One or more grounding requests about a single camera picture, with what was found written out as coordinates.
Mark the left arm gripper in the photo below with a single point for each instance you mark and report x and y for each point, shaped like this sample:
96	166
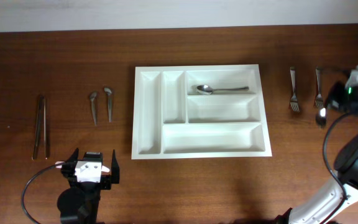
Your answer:
105	179

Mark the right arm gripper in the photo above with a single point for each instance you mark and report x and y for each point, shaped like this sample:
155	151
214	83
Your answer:
336	87

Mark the steel fork nearer tray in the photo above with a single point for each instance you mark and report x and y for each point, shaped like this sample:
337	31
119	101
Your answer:
294	100

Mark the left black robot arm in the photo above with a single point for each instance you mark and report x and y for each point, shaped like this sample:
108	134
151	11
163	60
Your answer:
79	203

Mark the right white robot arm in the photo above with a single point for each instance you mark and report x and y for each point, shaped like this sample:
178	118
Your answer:
341	190

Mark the steel fork farther right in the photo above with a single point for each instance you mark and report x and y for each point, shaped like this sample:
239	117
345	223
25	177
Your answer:
319	90

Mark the left small steel spoon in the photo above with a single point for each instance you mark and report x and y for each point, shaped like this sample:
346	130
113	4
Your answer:
92	98

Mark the small steel spoon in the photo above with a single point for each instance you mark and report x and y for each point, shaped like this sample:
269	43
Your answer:
109	93
92	98

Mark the right small steel spoon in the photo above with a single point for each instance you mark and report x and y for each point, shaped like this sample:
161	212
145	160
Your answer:
109	93

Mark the right steel chopstick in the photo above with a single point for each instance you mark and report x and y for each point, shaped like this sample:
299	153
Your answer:
46	150

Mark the white plastic cutlery tray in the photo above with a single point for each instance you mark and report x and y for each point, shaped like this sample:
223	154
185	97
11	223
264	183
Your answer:
173	121

